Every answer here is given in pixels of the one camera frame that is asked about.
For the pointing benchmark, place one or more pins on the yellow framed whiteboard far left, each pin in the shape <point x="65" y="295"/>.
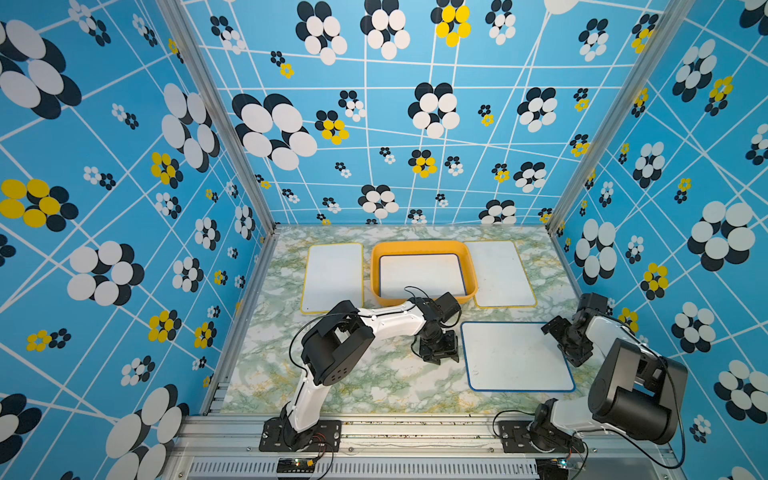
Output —
<point x="334" y="272"/>

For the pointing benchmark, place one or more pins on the right controller circuit board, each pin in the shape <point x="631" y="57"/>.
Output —
<point x="552" y="469"/>

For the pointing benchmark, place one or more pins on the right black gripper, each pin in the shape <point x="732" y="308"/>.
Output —
<point x="575" y="355"/>

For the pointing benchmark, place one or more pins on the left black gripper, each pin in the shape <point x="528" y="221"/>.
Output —
<point x="450" y="350"/>

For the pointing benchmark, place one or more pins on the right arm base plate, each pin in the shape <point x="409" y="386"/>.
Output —
<point x="519" y="437"/>

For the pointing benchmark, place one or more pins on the yellow framed whiteboard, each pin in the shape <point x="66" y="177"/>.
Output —
<point x="334" y="272"/>
<point x="502" y="279"/>

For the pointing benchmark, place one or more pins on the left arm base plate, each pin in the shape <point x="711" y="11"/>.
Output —
<point x="279" y="436"/>

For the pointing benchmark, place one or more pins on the controller circuit board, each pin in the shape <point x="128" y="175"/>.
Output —
<point x="552" y="469"/>
<point x="296" y="466"/>

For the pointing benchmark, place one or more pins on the left controller circuit board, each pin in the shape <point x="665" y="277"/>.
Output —
<point x="296" y="466"/>

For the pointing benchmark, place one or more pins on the right aluminium frame post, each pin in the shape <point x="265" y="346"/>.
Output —
<point x="670" y="22"/>

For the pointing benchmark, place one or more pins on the yellow plastic storage box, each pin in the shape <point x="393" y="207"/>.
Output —
<point x="423" y="247"/>

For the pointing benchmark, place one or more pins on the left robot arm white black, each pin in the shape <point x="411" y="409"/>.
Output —
<point x="338" y="340"/>

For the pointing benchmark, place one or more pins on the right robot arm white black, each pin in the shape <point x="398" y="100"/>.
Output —
<point x="636" y="391"/>

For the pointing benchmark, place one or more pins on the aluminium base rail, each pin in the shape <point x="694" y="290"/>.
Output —
<point x="402" y="447"/>

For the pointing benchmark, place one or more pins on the left aluminium frame post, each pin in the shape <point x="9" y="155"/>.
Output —
<point x="180" y="28"/>

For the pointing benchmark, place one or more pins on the yellow framed whiteboard far right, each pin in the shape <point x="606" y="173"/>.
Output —
<point x="502" y="279"/>

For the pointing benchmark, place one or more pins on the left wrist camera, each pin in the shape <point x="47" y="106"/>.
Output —
<point x="448" y="310"/>

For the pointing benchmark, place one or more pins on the aluminium frame post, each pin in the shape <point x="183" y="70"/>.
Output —
<point x="180" y="28"/>
<point x="670" y="22"/>

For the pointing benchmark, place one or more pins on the blue framed whiteboard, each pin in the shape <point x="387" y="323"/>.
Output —
<point x="513" y="357"/>
<point x="433" y="274"/>

